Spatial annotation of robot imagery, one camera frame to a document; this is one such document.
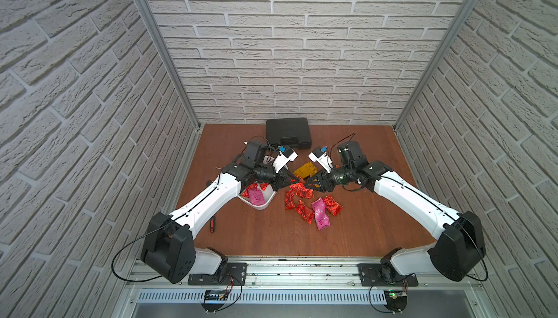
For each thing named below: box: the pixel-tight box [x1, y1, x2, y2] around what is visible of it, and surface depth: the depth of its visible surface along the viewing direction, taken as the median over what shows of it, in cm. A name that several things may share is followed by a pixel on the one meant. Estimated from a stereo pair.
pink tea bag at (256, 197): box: [248, 188, 266, 206], surface depth 87 cm
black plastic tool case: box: [265, 117, 312, 150], surface depth 119 cm
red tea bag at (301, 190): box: [289, 180, 314, 199], surface depth 76 cm
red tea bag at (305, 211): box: [294, 199, 315, 225], surface depth 87 cm
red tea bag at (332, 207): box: [323, 195, 344, 217], surface depth 89 cm
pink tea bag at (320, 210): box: [311, 197, 331, 231], surface depth 86 cm
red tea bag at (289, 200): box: [284, 189, 296, 211], surface depth 91 cm
